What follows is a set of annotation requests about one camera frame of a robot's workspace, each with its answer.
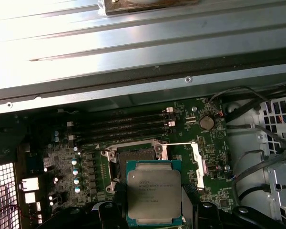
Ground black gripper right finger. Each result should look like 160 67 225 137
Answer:
182 183 286 229

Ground silver CPU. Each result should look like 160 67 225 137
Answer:
125 160 183 227

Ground black open PC case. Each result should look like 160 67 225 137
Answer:
0 51 286 229

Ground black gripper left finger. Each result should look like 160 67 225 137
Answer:
37 182 128 229

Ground green motherboard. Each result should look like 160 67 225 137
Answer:
14 97 236 229

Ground silver metal drive cage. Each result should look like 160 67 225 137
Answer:
226 90 286 229

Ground silver coin cell battery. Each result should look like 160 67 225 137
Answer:
199 115 215 131

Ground CPU socket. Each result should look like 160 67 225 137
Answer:
101 139 169 194

